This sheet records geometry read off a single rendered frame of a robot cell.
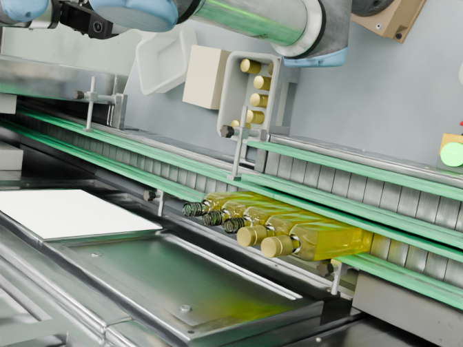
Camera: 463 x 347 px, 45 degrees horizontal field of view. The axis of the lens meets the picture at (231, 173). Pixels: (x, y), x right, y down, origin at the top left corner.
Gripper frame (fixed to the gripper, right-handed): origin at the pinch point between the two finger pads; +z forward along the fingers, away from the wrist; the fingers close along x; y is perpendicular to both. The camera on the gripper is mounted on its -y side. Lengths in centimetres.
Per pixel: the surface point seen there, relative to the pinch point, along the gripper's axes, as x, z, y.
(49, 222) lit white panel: 45, -19, -12
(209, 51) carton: 7.5, 27.3, 3.5
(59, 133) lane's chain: 60, 15, 55
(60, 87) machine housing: 40, 10, 50
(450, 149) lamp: -3, 26, -69
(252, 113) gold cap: 15.3, 27.5, -18.2
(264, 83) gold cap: 7.4, 29.0, -17.7
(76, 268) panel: 36, -26, -37
